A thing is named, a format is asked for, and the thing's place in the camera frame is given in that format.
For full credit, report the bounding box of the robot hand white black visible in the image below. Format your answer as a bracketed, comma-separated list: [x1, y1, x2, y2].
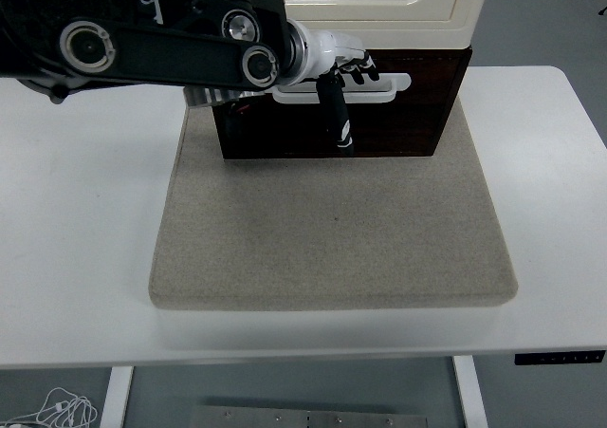
[303, 28, 380, 158]

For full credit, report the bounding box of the white drawer handle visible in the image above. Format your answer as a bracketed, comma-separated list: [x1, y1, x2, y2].
[272, 72, 413, 105]

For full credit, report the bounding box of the dark wooden drawer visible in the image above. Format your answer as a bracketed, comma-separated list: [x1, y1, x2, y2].
[246, 56, 461, 107]

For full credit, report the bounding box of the dark wooden drawer case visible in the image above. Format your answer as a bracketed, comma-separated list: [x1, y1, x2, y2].
[212, 44, 474, 159]

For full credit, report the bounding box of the beige fabric mat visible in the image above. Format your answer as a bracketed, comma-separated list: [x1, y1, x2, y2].
[148, 96, 520, 311]

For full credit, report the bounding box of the grey metal plate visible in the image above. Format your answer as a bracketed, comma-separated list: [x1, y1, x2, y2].
[192, 403, 431, 428]

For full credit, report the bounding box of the white table leg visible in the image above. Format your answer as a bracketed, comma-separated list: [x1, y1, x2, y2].
[452, 355, 489, 428]
[100, 365, 135, 428]

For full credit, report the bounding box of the black table control panel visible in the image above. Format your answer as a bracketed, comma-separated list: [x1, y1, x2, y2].
[514, 349, 607, 366]

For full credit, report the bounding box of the white cable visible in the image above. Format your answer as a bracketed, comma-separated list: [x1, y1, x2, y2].
[0, 386, 100, 428]

